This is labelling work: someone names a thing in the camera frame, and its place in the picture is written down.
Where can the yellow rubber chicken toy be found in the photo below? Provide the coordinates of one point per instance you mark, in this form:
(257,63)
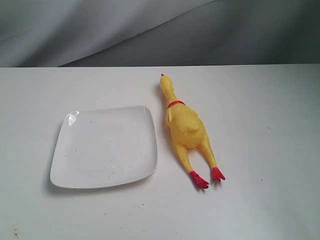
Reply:
(188,131)

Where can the white square plate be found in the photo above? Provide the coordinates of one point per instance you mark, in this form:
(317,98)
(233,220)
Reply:
(104,148)

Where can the grey backdrop cloth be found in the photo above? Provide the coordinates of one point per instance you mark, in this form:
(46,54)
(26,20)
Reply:
(129,33)

